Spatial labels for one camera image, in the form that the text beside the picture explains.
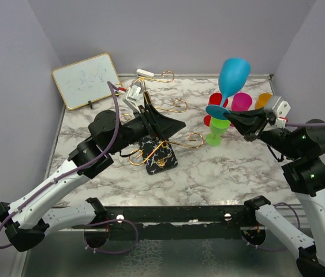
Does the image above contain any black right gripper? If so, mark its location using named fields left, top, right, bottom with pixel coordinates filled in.
left=224, top=105, right=301, bottom=159

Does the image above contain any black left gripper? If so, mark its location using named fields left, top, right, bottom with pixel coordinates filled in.
left=109, top=103, right=186, bottom=155

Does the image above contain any magenta wine glass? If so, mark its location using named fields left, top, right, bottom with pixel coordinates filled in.
left=231, top=92, right=253, bottom=111

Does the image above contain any orange wine glass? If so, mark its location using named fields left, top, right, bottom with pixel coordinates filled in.
left=255, top=93, right=272, bottom=109

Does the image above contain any green wine glass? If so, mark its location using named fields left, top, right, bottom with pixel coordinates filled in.
left=206, top=118, right=231, bottom=147

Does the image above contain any red wine glass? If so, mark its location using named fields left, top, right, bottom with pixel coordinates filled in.
left=203, top=92, right=229, bottom=127

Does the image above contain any blue wine glass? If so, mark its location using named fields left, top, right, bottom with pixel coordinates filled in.
left=206, top=57, right=251, bottom=120

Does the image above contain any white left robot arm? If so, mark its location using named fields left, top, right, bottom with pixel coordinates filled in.
left=0, top=104, right=186, bottom=252

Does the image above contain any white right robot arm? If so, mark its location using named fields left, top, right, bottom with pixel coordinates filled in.
left=225, top=108, right=325, bottom=276

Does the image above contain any black patterned rack base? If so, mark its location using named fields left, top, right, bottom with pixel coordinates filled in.
left=137, top=92, right=179, bottom=176

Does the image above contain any white marker eraser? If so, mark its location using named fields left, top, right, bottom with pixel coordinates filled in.
left=136, top=69, right=154, bottom=78

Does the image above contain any small framed whiteboard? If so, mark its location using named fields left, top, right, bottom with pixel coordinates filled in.
left=51, top=53, right=121, bottom=110

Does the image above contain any black front mounting bar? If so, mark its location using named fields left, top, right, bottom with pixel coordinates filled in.
left=75, top=196, right=270, bottom=242

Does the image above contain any gold wire glass rack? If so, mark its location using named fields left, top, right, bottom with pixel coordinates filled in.
left=123, top=69, right=204, bottom=168

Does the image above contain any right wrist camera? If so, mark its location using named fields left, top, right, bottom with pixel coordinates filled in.
left=264, top=96, right=291, bottom=129

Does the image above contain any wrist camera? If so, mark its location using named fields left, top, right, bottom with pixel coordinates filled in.
left=122, top=84, right=141, bottom=114
left=264, top=96, right=291, bottom=129

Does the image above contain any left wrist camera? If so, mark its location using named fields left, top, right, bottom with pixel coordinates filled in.
left=122, top=84, right=141, bottom=114

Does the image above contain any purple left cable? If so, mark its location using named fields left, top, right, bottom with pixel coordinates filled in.
left=0, top=81, right=139, bottom=254

